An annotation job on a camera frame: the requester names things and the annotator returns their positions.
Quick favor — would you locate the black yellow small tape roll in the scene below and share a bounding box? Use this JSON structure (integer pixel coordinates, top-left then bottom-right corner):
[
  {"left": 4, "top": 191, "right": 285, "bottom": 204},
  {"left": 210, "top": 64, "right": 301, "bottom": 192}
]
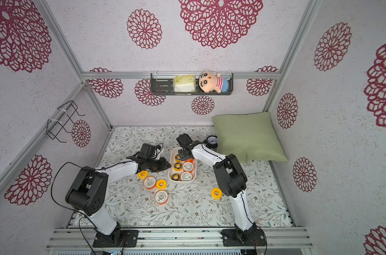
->
[{"left": 175, "top": 155, "right": 182, "bottom": 163}]

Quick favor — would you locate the orange white tape roll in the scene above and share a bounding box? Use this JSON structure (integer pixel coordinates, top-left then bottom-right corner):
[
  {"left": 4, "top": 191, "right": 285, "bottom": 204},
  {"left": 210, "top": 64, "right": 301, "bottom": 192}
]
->
[
  {"left": 182, "top": 161, "right": 195, "bottom": 173},
  {"left": 143, "top": 176, "right": 156, "bottom": 190},
  {"left": 154, "top": 190, "right": 169, "bottom": 205},
  {"left": 180, "top": 172, "right": 193, "bottom": 182}
]

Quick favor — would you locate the white plastic storage box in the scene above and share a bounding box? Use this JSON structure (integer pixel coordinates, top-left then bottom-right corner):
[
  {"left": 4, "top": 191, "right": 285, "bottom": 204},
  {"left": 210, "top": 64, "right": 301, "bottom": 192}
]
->
[{"left": 168, "top": 147, "right": 197, "bottom": 184}]

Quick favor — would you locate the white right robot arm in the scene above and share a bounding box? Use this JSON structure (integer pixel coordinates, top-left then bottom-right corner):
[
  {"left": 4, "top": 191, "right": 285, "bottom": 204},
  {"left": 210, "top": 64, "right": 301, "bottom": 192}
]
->
[{"left": 177, "top": 133, "right": 267, "bottom": 247}]

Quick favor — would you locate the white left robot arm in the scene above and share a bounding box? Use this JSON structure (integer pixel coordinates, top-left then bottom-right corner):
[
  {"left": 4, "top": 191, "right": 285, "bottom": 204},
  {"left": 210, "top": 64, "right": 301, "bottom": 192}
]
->
[{"left": 65, "top": 143, "right": 171, "bottom": 248}]

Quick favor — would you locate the black round alarm clock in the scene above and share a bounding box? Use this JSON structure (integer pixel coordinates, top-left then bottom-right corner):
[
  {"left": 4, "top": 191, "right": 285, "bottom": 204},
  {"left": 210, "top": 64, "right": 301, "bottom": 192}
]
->
[{"left": 204, "top": 136, "right": 218, "bottom": 149}]

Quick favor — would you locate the yellow-green sponge pack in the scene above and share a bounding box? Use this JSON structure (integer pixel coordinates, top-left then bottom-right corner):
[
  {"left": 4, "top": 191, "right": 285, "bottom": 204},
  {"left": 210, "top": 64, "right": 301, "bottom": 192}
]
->
[{"left": 173, "top": 75, "right": 196, "bottom": 93}]

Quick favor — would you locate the cartoon boy plush doll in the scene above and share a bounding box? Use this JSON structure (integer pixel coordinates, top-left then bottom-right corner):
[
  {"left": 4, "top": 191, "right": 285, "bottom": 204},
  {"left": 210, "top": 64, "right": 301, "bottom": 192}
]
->
[{"left": 198, "top": 70, "right": 229, "bottom": 94}]

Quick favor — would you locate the green square pillow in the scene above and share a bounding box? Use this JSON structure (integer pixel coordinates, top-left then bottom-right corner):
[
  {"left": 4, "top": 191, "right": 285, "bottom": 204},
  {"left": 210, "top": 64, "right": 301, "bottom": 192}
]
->
[{"left": 212, "top": 112, "right": 287, "bottom": 163}]

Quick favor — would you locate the black wall shelf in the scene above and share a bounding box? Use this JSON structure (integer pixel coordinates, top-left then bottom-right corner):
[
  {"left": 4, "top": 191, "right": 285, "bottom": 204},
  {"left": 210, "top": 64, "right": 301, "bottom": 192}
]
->
[{"left": 150, "top": 72, "right": 234, "bottom": 96}]

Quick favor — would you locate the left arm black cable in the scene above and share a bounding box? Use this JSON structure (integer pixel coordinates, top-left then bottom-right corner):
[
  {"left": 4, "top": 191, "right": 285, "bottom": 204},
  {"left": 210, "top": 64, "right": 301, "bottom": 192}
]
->
[{"left": 50, "top": 143, "right": 164, "bottom": 255}]

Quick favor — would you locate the black wire wall rack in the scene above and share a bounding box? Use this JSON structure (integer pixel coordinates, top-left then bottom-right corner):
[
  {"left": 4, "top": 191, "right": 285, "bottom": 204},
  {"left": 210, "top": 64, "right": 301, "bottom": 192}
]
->
[{"left": 45, "top": 100, "right": 85, "bottom": 143}]

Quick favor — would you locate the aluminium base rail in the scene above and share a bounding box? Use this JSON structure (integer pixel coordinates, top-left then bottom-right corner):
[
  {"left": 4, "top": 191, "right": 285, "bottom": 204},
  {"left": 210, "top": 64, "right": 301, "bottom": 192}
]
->
[{"left": 45, "top": 227, "right": 314, "bottom": 251}]

